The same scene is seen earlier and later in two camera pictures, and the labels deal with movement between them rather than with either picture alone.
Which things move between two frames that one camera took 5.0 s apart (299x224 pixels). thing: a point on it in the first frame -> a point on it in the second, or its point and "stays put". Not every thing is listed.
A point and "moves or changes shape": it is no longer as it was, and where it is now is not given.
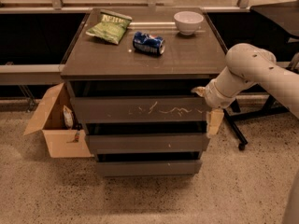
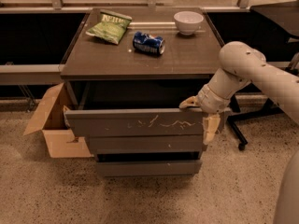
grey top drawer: (134, 109) moves or changes shape
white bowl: (188, 22) stays put
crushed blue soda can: (149, 43) stays put
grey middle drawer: (121, 144) stays put
